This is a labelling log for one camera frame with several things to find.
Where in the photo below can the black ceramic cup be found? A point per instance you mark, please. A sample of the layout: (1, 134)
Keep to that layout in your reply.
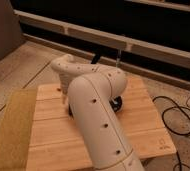
(116, 104)

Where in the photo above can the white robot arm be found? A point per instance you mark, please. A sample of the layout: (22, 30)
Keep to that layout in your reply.
(90, 89)

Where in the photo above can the light wooden board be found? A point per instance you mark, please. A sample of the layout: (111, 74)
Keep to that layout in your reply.
(56, 144)

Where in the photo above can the yellow-green mat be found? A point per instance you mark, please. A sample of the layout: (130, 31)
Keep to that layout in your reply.
(15, 130)

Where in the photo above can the white wooden rail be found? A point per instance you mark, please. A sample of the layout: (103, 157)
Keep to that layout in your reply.
(138, 47)

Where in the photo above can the grey cabinet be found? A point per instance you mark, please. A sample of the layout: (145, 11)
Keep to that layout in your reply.
(11, 35)

